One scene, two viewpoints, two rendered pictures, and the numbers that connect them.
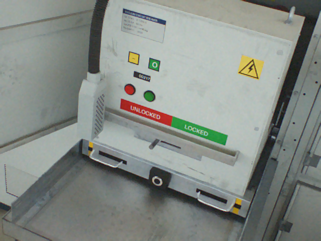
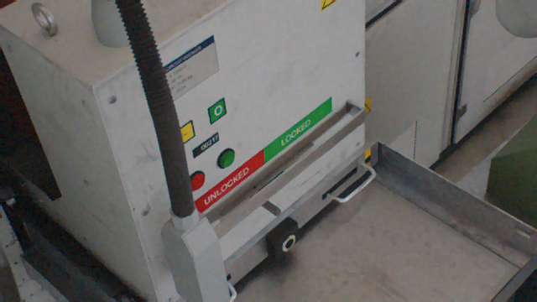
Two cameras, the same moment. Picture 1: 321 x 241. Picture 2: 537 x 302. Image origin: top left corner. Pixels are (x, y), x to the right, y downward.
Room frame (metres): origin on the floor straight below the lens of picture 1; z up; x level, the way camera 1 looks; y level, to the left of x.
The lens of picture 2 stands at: (0.56, 0.73, 2.00)
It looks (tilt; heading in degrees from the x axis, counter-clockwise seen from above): 45 degrees down; 301
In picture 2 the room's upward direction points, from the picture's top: 7 degrees counter-clockwise
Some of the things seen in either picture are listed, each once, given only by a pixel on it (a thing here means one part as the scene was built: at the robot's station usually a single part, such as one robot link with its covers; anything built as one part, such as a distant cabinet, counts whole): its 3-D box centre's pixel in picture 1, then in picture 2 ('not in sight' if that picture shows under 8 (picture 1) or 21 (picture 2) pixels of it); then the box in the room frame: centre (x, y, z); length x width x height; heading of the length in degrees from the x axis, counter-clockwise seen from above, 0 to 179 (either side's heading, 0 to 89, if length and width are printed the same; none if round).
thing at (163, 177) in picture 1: (158, 178); (284, 239); (1.01, -0.02, 0.90); 0.06 x 0.03 x 0.05; 72
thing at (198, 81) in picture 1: (174, 102); (262, 127); (1.03, -0.03, 1.15); 0.48 x 0.01 x 0.48; 72
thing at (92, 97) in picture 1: (92, 107); (194, 258); (1.03, 0.19, 1.09); 0.08 x 0.05 x 0.17; 162
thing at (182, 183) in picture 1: (163, 171); (268, 227); (1.05, -0.03, 0.90); 0.54 x 0.05 x 0.06; 72
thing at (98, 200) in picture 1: (158, 192); (275, 257); (1.04, -0.03, 0.82); 0.68 x 0.62 x 0.06; 162
